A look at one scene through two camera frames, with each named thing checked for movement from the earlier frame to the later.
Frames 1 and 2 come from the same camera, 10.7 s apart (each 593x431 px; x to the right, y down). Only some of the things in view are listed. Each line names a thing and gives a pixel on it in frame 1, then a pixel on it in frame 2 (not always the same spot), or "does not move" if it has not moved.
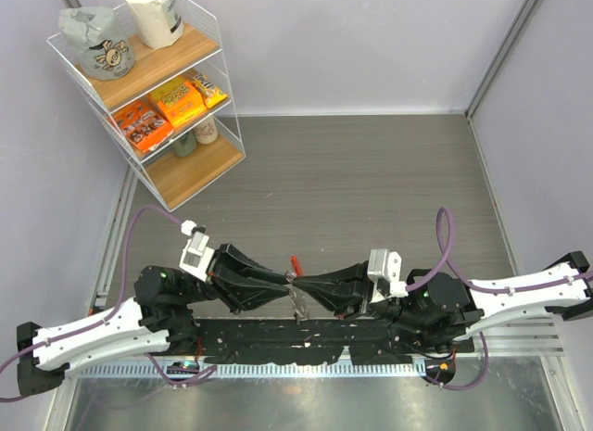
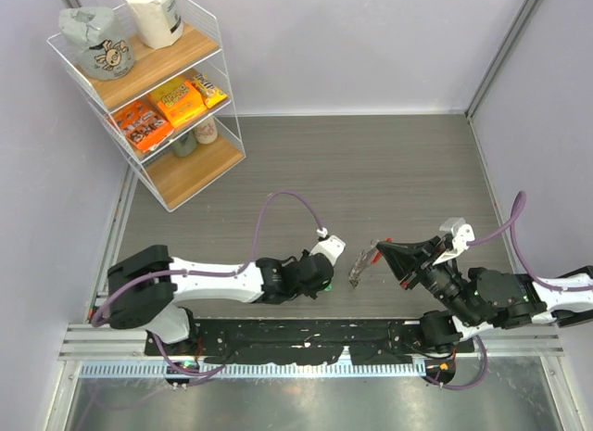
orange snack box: x=144 y=124 does not move
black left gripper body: x=217 y=267 → x=312 y=292
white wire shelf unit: x=154 y=69 does not move
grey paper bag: x=102 y=39 does not move
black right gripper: x=346 y=291 → x=405 y=258
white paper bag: x=156 y=15 does not move
